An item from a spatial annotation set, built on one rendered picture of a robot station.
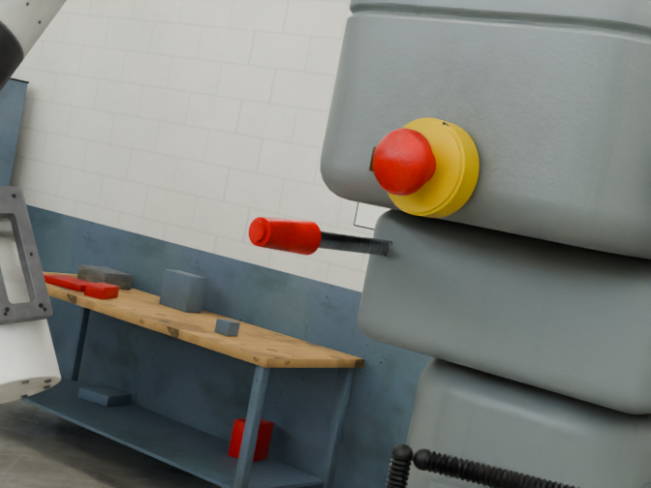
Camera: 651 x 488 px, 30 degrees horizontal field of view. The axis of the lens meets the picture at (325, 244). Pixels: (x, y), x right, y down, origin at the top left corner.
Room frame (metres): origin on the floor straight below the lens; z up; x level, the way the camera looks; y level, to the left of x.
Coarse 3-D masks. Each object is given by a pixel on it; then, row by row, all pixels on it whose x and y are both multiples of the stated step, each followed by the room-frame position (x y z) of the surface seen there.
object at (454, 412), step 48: (432, 384) 0.90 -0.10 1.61; (480, 384) 0.87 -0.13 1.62; (528, 384) 0.86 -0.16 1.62; (432, 432) 0.89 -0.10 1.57; (480, 432) 0.86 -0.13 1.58; (528, 432) 0.84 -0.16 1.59; (576, 432) 0.82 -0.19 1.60; (624, 432) 0.82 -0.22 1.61; (576, 480) 0.82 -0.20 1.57; (624, 480) 0.82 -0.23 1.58
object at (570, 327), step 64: (384, 256) 0.89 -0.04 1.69; (448, 256) 0.86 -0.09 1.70; (512, 256) 0.82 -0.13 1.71; (576, 256) 0.80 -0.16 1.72; (384, 320) 0.88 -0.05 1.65; (448, 320) 0.85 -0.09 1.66; (512, 320) 0.82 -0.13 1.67; (576, 320) 0.79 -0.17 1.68; (640, 320) 0.76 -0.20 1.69; (576, 384) 0.78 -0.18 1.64; (640, 384) 0.76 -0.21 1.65
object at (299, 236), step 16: (256, 224) 0.78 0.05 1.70; (272, 224) 0.78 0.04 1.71; (288, 224) 0.79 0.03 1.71; (304, 224) 0.81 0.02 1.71; (256, 240) 0.78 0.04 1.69; (272, 240) 0.78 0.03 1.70; (288, 240) 0.79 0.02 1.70; (304, 240) 0.80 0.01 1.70; (320, 240) 0.81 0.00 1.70; (336, 240) 0.84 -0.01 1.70; (352, 240) 0.85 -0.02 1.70; (368, 240) 0.87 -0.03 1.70; (384, 240) 0.89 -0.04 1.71
